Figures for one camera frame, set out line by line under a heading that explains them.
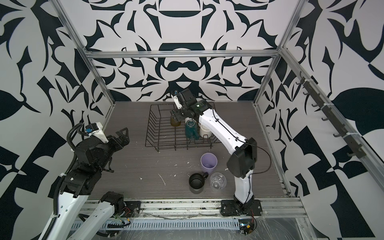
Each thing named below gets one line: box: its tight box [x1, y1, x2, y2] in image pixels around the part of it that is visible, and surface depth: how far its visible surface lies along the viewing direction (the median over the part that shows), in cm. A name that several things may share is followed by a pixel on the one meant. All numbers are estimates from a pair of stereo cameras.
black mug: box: [189, 172, 209, 194], surface depth 79 cm
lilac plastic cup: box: [200, 152, 218, 175], surface depth 81 cm
